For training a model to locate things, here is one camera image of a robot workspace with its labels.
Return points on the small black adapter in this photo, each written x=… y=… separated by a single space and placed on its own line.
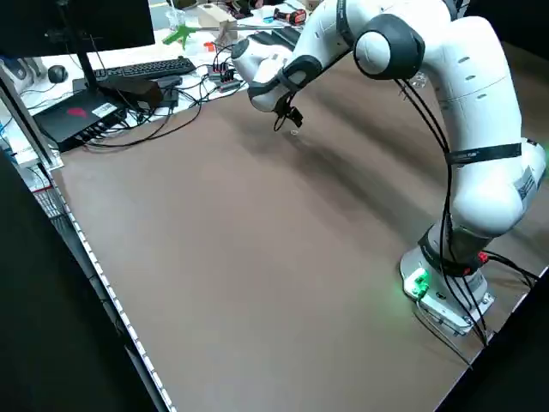
x=170 y=92

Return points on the black computer mouse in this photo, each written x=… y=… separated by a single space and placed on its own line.
x=57 y=74

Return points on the black keyboard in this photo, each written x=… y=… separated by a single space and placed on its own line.
x=146 y=68

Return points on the aluminium corner strut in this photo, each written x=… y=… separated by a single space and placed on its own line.
x=25 y=124

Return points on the black computer monitor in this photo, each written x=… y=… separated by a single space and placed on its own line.
x=77 y=21

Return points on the clear bottle blue cap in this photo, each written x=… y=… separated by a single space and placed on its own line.
x=419 y=80

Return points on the black box red logo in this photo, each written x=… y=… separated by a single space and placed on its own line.
x=73 y=118

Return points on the white ribbed table edge strip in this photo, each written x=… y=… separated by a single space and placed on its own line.
x=107 y=283

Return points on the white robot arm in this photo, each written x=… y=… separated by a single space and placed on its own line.
x=472 y=107

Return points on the green plastic stand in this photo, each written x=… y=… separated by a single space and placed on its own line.
x=180 y=34

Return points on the grey hub red plugs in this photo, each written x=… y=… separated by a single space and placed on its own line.
x=221 y=77

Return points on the black ribbed power brick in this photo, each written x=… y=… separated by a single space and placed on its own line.
x=285 y=36

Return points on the dark brown box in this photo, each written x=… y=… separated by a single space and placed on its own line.
x=133 y=92

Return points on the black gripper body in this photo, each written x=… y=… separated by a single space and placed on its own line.
x=295 y=116

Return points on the light wooden box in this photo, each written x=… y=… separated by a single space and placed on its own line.
x=216 y=19

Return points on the red black battery pack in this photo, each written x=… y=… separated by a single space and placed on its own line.
x=291 y=16

